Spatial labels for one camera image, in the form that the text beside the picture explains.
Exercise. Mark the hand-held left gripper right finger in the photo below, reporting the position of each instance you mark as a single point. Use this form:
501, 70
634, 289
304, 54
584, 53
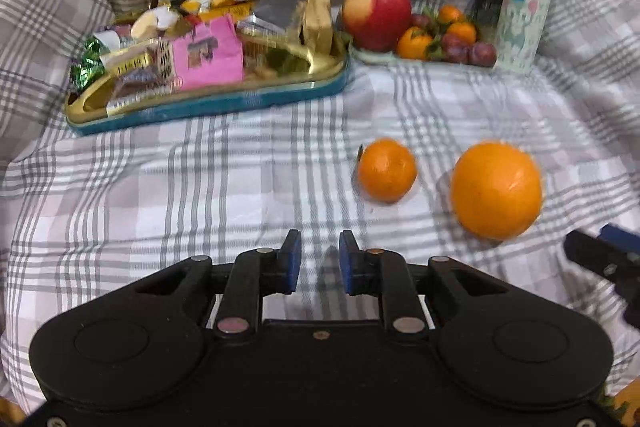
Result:
348, 263

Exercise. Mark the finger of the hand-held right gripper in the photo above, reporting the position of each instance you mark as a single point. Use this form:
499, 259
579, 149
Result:
590, 252

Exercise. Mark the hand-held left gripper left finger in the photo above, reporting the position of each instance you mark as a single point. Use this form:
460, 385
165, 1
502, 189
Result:
292, 259

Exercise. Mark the small mandarin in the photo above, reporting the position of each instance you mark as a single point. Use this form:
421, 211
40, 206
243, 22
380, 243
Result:
387, 170
414, 43
461, 33
450, 14

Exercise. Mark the knobbed orange with leaves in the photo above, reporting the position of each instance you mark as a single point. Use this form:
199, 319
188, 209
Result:
626, 407

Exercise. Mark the large round orange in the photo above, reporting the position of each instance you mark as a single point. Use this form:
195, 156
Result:
496, 190

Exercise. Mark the blue snack tin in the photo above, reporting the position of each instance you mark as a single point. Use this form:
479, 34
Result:
210, 104

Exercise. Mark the pale green plate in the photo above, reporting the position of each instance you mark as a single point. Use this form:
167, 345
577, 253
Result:
375, 56

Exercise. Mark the pink snack packet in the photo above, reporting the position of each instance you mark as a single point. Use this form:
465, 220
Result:
210, 54

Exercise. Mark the dark red plum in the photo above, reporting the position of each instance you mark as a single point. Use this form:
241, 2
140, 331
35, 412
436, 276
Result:
421, 21
456, 48
482, 54

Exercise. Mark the gold snack bag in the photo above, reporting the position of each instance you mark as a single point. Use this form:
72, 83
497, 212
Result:
316, 19

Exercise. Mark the red apple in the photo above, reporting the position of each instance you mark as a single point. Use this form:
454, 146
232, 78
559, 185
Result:
377, 19

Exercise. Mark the mint green cartoon bottle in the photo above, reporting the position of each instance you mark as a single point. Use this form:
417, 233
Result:
522, 12

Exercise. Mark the grey foil packet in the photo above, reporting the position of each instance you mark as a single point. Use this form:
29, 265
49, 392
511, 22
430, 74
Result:
280, 4

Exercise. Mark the black drink can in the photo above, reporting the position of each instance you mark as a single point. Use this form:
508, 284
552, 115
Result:
487, 14

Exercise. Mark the green wrapped candy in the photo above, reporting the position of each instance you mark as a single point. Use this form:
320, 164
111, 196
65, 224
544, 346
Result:
89, 59

